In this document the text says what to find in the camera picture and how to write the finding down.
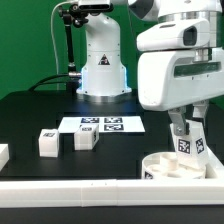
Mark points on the white left fence piece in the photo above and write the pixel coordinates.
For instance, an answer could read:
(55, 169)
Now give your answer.
(4, 155)

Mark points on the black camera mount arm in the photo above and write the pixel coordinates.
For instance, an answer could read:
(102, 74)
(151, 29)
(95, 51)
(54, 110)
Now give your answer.
(72, 17)

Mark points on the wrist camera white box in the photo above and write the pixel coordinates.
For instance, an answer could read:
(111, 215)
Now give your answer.
(179, 34)

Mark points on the white marker base plate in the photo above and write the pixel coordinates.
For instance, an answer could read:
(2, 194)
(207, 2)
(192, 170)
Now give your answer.
(129, 124)

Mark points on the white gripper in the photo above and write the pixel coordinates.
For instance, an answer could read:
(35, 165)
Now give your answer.
(160, 90)

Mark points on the white front fence bar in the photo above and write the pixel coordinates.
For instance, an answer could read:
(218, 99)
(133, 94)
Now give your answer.
(94, 193)

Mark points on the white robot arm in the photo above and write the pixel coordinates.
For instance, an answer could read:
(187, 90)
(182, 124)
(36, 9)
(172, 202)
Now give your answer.
(103, 75)

